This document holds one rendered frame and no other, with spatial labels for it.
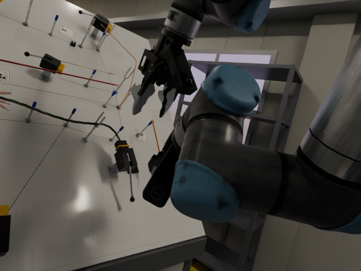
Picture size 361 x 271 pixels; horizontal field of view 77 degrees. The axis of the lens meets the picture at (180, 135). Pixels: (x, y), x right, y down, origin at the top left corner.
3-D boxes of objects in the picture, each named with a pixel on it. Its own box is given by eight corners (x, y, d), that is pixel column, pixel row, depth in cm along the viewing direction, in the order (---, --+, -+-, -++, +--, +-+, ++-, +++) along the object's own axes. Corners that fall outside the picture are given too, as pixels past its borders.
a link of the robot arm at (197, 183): (285, 221, 21) (281, 127, 27) (166, 191, 21) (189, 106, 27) (254, 237, 27) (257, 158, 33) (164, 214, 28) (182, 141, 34)
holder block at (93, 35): (74, 20, 94) (82, 2, 89) (100, 36, 99) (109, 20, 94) (71, 26, 91) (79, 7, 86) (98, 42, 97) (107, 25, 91)
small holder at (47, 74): (24, 59, 70) (29, 42, 65) (55, 75, 74) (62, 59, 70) (17, 68, 67) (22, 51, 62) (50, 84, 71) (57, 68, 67)
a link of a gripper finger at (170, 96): (160, 106, 67) (164, 77, 61) (171, 117, 63) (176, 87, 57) (151, 108, 65) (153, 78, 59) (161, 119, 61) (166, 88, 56)
